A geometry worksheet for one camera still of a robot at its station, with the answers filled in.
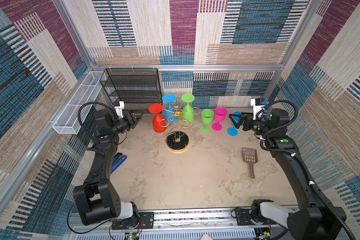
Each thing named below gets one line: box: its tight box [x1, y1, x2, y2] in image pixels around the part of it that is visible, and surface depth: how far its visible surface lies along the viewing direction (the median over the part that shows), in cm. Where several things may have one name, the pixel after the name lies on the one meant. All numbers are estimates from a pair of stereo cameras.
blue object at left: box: [110, 152, 127, 175], surface depth 94 cm
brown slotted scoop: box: [242, 147, 258, 179], surface depth 96 cm
